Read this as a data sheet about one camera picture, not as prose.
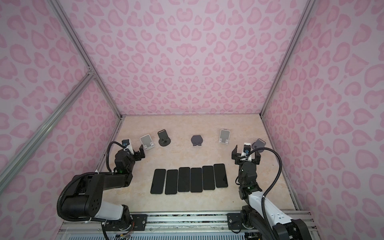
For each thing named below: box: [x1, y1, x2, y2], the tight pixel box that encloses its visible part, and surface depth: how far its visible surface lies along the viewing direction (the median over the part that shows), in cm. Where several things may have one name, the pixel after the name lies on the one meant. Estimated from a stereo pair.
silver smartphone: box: [165, 169, 178, 195], surface depth 88 cm
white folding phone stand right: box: [218, 129, 231, 145], surface depth 103 cm
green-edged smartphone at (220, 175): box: [213, 163, 228, 188], surface depth 93 cm
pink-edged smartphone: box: [190, 167, 203, 193], surface depth 87 cm
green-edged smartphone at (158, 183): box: [150, 168, 166, 194], surface depth 88 cm
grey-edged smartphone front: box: [202, 165, 215, 190], surface depth 90 cm
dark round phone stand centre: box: [191, 135, 203, 146], surface depth 105 cm
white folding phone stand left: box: [140, 134, 155, 151], surface depth 100 cm
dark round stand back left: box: [157, 129, 171, 147], surface depth 102 cm
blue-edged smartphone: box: [177, 167, 190, 192], surface depth 88 cm
